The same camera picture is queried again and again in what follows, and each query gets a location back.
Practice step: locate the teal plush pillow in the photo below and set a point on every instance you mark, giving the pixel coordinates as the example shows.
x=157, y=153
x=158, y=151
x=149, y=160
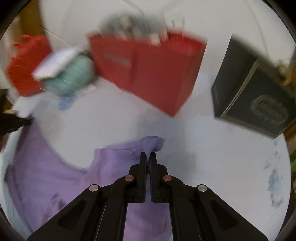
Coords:
x=71, y=76

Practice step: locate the white booklets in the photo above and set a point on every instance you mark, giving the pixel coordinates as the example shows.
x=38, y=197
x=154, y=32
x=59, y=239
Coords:
x=55, y=61

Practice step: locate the purple shirt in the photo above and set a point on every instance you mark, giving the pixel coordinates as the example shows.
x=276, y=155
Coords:
x=57, y=173

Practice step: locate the grey plush toy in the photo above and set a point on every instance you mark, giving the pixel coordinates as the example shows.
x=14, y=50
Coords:
x=138, y=25

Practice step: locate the red paper bag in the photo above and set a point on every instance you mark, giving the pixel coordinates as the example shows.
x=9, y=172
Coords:
x=157, y=76

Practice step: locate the red hard-shell suitcase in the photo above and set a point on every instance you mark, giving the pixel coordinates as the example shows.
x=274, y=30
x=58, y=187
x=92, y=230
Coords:
x=25, y=69

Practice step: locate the brown wooden headboard frame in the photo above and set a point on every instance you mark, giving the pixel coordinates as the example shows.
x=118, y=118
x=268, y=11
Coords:
x=30, y=18

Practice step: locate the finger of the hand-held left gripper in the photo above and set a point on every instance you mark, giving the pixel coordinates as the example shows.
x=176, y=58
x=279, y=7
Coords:
x=11, y=122

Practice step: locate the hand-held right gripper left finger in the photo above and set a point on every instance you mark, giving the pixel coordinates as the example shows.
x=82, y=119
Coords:
x=141, y=171

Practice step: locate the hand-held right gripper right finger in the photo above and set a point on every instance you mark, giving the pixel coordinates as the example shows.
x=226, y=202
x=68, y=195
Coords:
x=155, y=176

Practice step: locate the black gift bag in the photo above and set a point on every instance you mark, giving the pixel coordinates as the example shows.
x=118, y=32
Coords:
x=249, y=97

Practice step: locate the white padded headboard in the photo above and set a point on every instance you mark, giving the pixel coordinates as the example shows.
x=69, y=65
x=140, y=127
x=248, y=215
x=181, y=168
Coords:
x=208, y=18

